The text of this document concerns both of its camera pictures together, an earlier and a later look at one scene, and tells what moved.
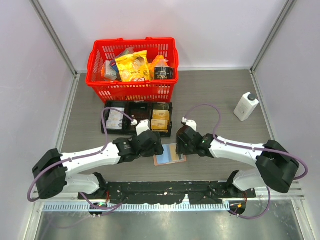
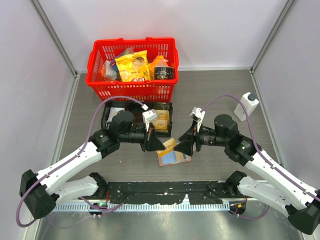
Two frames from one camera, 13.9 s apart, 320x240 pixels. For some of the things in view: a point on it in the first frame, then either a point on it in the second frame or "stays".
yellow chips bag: (134, 67) stays
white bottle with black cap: (246, 105) stays
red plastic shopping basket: (133, 71) stays
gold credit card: (175, 156) -> (169, 144)
